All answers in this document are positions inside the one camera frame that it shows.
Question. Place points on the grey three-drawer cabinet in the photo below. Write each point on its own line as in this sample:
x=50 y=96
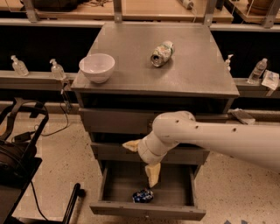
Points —
x=193 y=79

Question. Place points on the grey middle drawer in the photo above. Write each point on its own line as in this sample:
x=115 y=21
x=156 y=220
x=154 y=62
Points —
x=179 y=155

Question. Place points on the clear water bottle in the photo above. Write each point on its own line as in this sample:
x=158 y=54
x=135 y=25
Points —
x=257 y=71

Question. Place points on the small pump bottle right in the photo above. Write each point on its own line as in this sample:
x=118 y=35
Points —
x=228 y=61

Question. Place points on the blue crushed pepsi can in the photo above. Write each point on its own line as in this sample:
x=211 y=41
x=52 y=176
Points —
x=143 y=196

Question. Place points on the clear sanitizer bottle near cabinet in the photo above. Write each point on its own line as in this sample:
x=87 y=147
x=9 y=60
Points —
x=57 y=70

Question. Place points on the black stand leg bottom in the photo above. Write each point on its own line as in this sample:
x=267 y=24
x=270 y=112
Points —
x=77 y=192

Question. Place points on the green white soda can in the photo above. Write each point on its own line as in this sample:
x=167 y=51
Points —
x=162 y=53

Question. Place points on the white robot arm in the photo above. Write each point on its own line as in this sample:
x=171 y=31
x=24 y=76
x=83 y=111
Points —
x=256 y=144

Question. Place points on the white bowl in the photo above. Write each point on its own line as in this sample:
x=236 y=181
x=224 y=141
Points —
x=97 y=67

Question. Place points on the white plastic packet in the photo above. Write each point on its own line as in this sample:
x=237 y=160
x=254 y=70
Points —
x=270 y=80

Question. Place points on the grey top drawer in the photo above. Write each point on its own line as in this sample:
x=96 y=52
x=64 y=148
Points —
x=98 y=121

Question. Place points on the grey open bottom drawer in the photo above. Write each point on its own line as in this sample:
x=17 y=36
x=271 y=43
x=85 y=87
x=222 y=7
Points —
x=174 y=194

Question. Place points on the white power adapter top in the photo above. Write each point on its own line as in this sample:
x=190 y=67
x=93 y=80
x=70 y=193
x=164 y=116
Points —
x=188 y=4

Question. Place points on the black chair left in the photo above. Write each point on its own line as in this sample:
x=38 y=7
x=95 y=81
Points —
x=18 y=161

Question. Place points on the clear sanitizer bottle far left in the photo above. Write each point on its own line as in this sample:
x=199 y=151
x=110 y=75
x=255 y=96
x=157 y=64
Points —
x=19 y=66

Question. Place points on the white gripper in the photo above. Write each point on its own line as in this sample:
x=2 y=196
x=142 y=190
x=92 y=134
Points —
x=144 y=152

